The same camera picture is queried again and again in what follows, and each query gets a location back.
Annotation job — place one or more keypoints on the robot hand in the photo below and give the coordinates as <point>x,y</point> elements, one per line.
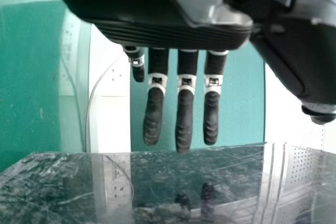
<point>162,6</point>

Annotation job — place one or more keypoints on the white socket strip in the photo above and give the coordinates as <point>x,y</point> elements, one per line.
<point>113,119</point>

